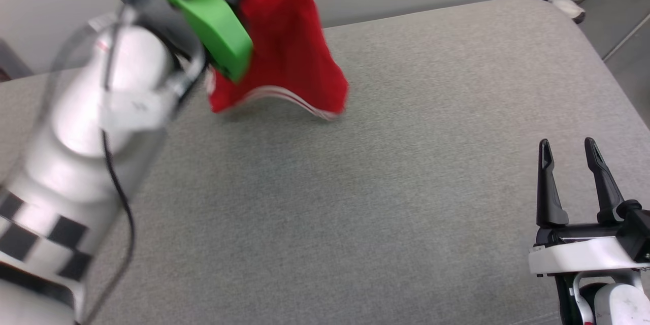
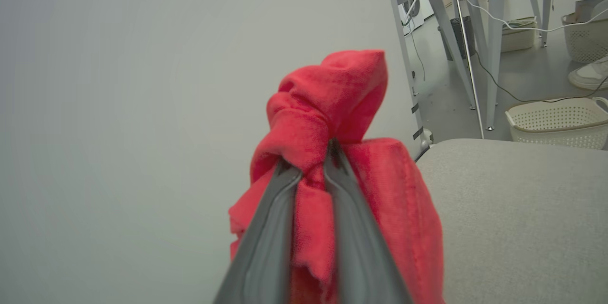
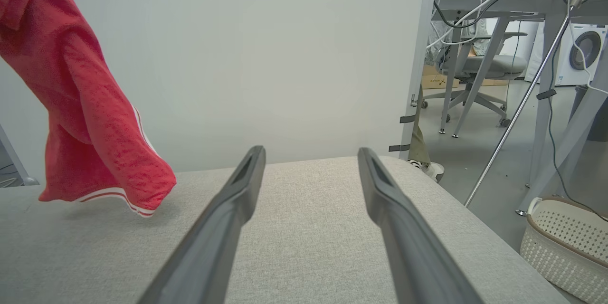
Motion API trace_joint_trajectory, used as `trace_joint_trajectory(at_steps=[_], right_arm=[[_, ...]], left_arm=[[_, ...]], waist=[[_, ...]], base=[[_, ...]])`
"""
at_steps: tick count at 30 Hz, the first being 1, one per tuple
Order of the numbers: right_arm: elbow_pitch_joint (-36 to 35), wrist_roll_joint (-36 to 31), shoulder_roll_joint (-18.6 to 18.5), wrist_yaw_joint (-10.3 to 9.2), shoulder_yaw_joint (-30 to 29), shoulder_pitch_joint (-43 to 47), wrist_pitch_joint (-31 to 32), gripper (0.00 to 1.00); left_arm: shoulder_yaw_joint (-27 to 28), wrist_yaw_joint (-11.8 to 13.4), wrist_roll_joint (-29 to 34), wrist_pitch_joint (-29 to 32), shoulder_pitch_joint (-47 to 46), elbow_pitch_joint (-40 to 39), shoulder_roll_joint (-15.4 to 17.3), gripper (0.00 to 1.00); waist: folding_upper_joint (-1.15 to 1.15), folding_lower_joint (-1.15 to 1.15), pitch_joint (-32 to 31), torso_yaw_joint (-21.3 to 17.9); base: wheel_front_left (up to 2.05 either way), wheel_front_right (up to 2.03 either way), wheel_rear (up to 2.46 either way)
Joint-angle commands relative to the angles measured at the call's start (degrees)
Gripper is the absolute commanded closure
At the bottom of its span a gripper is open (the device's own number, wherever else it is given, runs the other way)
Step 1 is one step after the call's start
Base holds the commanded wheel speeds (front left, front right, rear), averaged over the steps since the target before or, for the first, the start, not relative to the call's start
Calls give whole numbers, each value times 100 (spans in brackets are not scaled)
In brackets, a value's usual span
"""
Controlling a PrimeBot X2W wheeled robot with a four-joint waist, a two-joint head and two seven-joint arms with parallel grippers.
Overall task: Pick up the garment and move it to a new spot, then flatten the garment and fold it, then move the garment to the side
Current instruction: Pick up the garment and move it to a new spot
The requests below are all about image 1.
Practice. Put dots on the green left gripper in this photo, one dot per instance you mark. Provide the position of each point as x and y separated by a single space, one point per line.
218 30

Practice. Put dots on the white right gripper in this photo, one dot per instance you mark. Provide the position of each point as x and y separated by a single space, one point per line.
579 256

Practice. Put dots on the red white basketball jersey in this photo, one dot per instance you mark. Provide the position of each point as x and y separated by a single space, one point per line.
289 35

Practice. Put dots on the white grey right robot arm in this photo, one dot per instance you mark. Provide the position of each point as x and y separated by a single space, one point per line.
619 304

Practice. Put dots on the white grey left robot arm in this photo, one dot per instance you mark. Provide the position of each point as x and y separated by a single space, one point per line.
76 111

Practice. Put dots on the white paper label tag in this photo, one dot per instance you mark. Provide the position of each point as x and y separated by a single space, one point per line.
134 106

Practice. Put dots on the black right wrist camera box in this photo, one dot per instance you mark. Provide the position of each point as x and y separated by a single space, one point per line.
637 228

